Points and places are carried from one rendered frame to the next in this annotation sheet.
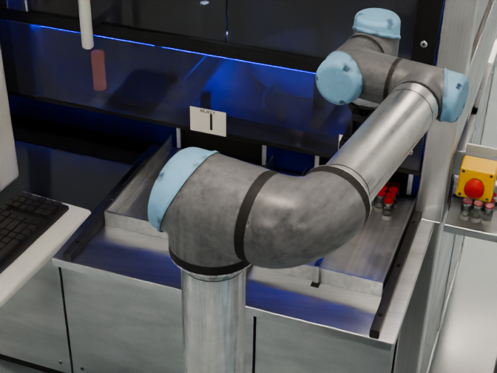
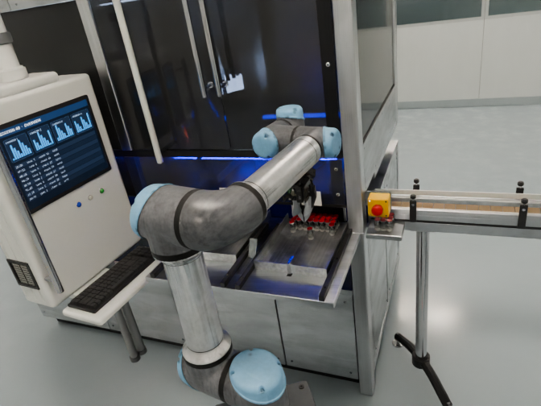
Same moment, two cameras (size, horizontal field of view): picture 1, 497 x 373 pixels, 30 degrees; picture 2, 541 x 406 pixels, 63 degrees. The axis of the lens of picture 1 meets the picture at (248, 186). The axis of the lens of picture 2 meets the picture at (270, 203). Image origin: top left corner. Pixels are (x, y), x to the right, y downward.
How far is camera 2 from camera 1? 41 cm
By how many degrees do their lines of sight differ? 9
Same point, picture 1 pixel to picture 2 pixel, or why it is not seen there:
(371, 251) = (323, 253)
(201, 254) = (163, 248)
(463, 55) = (356, 133)
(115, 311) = not seen: hidden behind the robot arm
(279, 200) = (197, 203)
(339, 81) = (264, 144)
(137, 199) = not seen: hidden behind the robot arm
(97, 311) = not seen: hidden behind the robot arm
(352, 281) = (309, 270)
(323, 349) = (315, 316)
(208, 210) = (158, 217)
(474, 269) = (407, 267)
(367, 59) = (278, 129)
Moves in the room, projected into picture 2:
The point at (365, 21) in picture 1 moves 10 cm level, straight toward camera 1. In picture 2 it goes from (280, 110) to (274, 122)
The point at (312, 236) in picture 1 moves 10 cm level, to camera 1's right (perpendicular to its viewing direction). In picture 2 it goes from (221, 224) to (278, 218)
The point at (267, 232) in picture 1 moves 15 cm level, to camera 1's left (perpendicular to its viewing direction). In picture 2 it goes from (191, 225) to (109, 234)
